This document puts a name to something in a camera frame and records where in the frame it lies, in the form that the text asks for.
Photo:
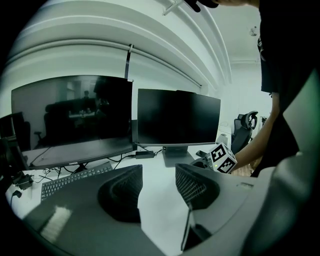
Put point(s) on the person's black clothed body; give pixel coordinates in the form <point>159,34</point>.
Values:
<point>280,50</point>

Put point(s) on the small black monitor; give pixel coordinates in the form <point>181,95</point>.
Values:
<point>12,140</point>

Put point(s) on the black office chair with headrest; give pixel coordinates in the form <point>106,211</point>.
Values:
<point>243,130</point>

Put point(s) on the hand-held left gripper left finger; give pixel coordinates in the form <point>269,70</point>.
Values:
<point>120,197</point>

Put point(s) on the white roller blind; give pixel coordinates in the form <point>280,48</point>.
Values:
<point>75,62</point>

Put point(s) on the black full-size keyboard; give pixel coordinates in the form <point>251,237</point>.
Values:
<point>72,178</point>

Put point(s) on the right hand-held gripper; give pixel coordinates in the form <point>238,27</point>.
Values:
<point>222,158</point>

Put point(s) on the large curved black monitor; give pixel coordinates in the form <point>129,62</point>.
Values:
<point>72,120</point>

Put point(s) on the flat black monitor with stand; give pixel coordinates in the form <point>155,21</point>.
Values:
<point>178,117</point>

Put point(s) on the black power adapter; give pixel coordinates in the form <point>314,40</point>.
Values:
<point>145,154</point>
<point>25,183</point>

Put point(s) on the black smartphone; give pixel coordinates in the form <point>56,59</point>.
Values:
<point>202,153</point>

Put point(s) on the person's right forearm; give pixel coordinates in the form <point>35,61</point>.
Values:
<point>260,135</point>

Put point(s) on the white ceiling hanging bar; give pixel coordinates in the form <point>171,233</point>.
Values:
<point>170,7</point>

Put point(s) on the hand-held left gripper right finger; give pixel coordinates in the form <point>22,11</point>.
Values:
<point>197,192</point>

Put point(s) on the ceiling smoke detector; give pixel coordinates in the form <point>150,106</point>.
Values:
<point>253,31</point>

